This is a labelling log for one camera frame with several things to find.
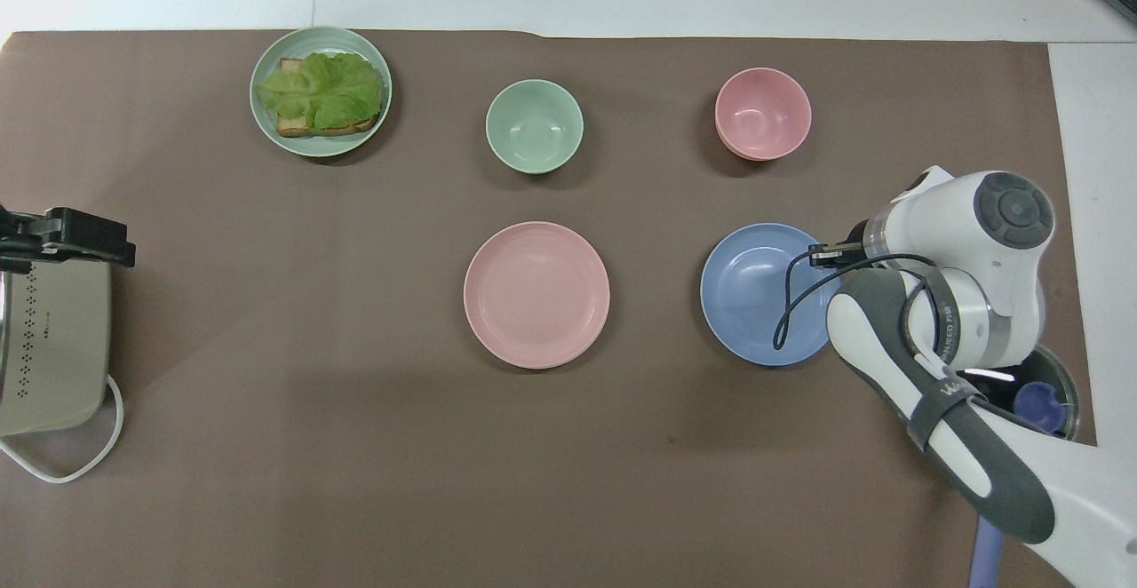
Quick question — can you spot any dark round pot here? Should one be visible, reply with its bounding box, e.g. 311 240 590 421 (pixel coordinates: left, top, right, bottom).
964 346 1082 443

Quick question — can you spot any green plate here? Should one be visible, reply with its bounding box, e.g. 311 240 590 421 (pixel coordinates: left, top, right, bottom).
250 27 393 158

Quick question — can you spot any lavender handle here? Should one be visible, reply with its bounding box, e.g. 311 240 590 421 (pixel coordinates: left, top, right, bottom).
973 515 1006 588

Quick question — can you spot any white cable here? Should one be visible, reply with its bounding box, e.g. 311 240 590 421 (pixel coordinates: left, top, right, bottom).
0 375 124 484

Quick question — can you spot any black stand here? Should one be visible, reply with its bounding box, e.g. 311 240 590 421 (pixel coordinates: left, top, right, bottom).
0 204 137 275

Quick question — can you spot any beige appliance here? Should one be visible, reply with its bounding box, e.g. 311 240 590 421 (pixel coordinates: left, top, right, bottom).
0 259 114 437

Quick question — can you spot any toast bread slice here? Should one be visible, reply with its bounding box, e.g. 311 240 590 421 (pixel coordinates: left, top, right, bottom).
275 58 383 139

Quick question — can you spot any pink bowl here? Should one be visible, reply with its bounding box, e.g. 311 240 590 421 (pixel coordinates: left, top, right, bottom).
714 68 813 163

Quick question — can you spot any pink plate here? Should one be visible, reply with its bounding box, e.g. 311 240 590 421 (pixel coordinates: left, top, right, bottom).
463 221 611 370

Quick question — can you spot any blue cup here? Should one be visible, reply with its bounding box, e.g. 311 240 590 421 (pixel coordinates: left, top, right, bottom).
1015 382 1065 434

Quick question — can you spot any blue plate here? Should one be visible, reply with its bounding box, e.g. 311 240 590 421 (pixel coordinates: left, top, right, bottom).
700 223 847 368

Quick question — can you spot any green bowl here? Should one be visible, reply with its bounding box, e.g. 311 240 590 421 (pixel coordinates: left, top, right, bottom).
485 79 584 175

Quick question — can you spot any black cable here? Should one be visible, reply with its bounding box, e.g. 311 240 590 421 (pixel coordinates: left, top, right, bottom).
771 243 944 354

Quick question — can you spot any green lettuce leaf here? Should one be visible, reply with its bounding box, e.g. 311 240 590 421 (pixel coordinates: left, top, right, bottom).
256 52 386 131

